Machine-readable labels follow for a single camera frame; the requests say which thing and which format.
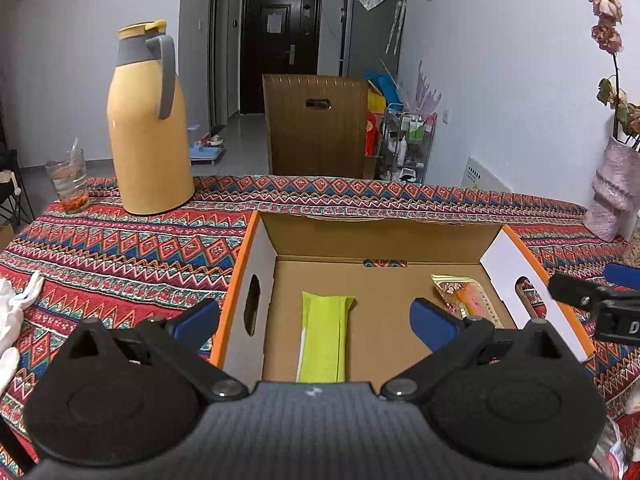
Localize green snack bar packet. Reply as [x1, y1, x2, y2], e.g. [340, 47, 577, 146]
[296, 292, 355, 384]

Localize orange wafer snack packet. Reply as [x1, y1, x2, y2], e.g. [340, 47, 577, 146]
[431, 274, 504, 328]

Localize pink textured vase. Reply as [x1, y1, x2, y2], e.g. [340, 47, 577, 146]
[584, 136, 639, 242]

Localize orange cardboard snack box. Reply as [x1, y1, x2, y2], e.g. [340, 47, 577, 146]
[208, 209, 598, 391]

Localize white cloth glove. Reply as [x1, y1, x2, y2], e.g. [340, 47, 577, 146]
[0, 271, 44, 393]

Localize drinking glass with straw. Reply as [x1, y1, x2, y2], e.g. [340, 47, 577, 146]
[44, 138, 89, 214]

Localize yellow thermos jug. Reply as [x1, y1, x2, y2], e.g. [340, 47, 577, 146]
[106, 20, 194, 216]

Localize dried pink roses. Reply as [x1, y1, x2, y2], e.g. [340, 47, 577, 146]
[589, 0, 639, 152]

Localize wooden chair back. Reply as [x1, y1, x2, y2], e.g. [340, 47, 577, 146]
[262, 75, 368, 178]

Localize dark entrance door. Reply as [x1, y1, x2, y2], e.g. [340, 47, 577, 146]
[240, 0, 321, 114]

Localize grey refrigerator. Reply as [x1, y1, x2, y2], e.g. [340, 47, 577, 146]
[338, 0, 402, 78]

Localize wire storage cart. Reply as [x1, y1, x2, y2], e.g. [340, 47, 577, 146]
[374, 103, 437, 184]

